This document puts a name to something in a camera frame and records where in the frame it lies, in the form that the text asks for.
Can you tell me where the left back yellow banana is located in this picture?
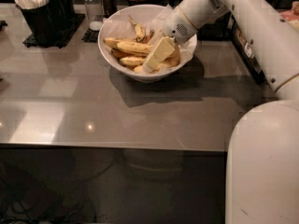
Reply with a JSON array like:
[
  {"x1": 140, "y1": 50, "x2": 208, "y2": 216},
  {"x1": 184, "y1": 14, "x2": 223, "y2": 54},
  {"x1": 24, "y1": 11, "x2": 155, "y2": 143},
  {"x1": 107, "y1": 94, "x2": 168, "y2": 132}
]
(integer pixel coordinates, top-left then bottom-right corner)
[{"x1": 103, "y1": 37, "x2": 135, "y2": 49}]

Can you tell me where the front black cutlery cup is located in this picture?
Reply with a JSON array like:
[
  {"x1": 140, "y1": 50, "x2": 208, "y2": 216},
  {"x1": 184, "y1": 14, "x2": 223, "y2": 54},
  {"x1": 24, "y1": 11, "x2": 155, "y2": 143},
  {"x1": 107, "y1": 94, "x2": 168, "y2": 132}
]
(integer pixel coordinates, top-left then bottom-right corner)
[{"x1": 20, "y1": 1, "x2": 56, "y2": 47}]

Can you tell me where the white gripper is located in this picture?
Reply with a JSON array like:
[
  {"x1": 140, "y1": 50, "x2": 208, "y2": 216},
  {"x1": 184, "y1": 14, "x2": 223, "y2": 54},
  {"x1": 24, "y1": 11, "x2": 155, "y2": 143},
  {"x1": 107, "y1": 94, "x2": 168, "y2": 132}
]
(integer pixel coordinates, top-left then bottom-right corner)
[{"x1": 142, "y1": 0, "x2": 228, "y2": 73}]

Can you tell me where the black condiment packet rack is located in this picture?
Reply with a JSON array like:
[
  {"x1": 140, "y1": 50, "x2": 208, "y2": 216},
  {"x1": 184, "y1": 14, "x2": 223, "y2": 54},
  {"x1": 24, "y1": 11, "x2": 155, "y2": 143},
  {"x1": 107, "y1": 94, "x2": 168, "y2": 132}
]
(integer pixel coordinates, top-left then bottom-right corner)
[{"x1": 231, "y1": 16, "x2": 266, "y2": 84}]

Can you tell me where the rear black cutlery cup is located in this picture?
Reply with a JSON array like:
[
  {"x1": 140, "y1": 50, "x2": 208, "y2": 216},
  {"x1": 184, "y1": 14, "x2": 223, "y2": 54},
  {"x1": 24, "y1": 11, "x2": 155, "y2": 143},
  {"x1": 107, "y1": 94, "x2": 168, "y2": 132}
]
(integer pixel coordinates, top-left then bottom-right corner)
[{"x1": 49, "y1": 0, "x2": 75, "y2": 30}]

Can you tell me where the black cutlery cup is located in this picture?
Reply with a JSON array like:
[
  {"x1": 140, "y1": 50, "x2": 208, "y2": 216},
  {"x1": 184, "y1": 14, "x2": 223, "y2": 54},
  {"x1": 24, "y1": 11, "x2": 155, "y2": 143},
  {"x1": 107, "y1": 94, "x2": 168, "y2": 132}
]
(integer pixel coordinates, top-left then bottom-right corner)
[
  {"x1": 20, "y1": 1, "x2": 56, "y2": 47},
  {"x1": 49, "y1": 0, "x2": 75, "y2": 30}
]

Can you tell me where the middle short yellow banana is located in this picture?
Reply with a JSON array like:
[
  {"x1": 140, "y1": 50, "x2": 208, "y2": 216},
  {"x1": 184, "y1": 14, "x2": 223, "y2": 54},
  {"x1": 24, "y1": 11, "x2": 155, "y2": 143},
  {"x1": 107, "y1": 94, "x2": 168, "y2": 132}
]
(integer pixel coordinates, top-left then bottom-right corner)
[{"x1": 120, "y1": 56, "x2": 145, "y2": 67}]

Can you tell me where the glass pepper shaker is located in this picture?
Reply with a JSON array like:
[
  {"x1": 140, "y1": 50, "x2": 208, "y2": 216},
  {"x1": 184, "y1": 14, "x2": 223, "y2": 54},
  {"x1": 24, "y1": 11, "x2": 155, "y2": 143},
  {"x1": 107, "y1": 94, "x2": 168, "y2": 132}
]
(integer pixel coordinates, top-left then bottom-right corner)
[{"x1": 99, "y1": 0, "x2": 119, "y2": 19}]

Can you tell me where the long top yellow banana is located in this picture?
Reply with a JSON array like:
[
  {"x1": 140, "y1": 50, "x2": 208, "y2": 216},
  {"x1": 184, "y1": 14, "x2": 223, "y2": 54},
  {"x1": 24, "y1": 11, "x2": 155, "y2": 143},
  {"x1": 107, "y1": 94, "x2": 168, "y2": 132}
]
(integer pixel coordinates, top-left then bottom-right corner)
[{"x1": 116, "y1": 41, "x2": 152, "y2": 54}]

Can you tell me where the napkin dispenser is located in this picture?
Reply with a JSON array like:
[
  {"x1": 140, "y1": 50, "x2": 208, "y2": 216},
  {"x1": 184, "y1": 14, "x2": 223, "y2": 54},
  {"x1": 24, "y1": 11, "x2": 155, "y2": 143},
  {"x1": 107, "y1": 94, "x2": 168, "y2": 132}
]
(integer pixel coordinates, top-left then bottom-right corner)
[{"x1": 197, "y1": 12, "x2": 231, "y2": 41}]

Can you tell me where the white paper bowl liner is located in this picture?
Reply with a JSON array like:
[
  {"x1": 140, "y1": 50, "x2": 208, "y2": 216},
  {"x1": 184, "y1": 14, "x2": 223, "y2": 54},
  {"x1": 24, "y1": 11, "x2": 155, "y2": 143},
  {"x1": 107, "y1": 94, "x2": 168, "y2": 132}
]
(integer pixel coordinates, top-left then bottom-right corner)
[{"x1": 102, "y1": 4, "x2": 196, "y2": 75}]

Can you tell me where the small upright banana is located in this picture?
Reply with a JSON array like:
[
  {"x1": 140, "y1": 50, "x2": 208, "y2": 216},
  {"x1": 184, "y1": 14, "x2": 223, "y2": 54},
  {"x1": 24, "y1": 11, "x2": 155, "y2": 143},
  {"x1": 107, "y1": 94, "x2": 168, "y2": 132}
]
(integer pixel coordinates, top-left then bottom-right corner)
[{"x1": 129, "y1": 17, "x2": 146, "y2": 42}]

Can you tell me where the small black rubber mat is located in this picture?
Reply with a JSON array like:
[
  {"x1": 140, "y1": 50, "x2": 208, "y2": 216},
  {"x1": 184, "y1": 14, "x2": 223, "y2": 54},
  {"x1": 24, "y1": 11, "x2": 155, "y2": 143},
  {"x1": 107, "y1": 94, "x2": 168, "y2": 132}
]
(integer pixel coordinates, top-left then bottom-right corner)
[{"x1": 82, "y1": 29, "x2": 99, "y2": 43}]

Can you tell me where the white ceramic bowl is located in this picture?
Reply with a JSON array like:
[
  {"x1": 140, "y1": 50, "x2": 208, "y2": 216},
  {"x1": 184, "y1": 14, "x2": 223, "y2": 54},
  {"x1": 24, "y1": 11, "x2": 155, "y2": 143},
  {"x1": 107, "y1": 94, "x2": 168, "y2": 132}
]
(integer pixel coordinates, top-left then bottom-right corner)
[{"x1": 97, "y1": 4, "x2": 198, "y2": 84}]

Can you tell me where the glass salt shaker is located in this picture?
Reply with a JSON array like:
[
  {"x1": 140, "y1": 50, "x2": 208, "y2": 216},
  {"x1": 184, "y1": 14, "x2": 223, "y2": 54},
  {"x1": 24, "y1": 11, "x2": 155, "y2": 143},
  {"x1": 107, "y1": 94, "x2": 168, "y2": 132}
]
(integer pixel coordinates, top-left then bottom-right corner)
[{"x1": 83, "y1": 0, "x2": 103, "y2": 31}]

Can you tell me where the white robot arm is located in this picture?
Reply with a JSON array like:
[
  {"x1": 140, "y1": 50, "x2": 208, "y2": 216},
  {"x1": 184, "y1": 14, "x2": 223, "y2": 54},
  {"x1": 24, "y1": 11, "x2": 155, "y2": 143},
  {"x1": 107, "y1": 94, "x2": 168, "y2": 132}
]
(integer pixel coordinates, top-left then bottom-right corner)
[{"x1": 159, "y1": 0, "x2": 299, "y2": 224}]

